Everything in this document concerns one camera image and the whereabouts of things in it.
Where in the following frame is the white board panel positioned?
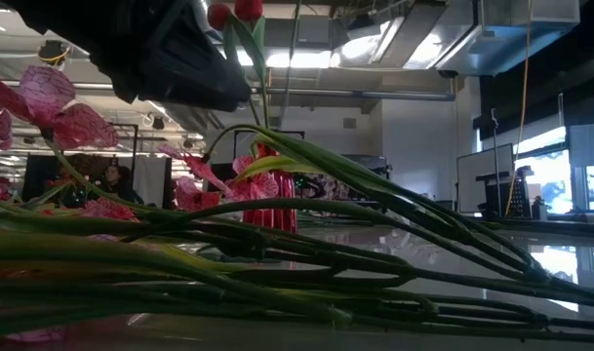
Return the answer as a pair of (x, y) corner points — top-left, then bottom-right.
(455, 142), (516, 215)

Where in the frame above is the red ribbed glass vase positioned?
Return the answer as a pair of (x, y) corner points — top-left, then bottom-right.
(241, 143), (298, 234)

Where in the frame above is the white fabric panel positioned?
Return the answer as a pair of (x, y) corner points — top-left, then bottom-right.
(133, 155), (174, 209)

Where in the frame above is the black perforated equipment rack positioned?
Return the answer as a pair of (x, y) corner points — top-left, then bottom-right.
(506, 165), (535, 218)

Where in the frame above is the silver spiral air duct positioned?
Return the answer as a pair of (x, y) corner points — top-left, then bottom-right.
(149, 99), (215, 133)

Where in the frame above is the grey horizontal ceiling pipe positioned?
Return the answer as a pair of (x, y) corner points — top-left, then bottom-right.
(0, 80), (456, 102)

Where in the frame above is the black tripod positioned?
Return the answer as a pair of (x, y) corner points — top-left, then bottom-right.
(489, 107), (501, 216)

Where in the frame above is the red patterned cloth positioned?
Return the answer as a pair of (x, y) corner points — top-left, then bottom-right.
(300, 173), (356, 202)

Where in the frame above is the black aluminium table frame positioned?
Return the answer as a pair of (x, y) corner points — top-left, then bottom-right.
(296, 214), (594, 236)

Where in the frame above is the dark background cabinet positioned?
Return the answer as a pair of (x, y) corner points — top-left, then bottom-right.
(342, 154), (394, 199)

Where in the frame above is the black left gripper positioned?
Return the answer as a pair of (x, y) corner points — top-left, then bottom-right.
(13, 0), (252, 112)

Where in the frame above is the yellow ceiling cable reel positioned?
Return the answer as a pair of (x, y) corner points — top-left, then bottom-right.
(36, 39), (72, 67)

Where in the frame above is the dark patterned curtain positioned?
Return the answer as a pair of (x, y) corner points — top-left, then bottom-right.
(22, 154), (112, 201)

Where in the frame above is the silver rectangular air duct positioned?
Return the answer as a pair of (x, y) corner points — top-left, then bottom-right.
(333, 0), (581, 77)

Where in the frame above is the bright ceiling light fixture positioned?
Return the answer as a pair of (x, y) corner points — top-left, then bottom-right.
(235, 48), (339, 69)

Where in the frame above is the yellow hanging cable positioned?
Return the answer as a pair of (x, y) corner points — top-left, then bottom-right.
(504, 0), (533, 218)

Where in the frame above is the person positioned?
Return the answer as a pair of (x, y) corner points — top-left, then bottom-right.
(99, 164), (144, 205)

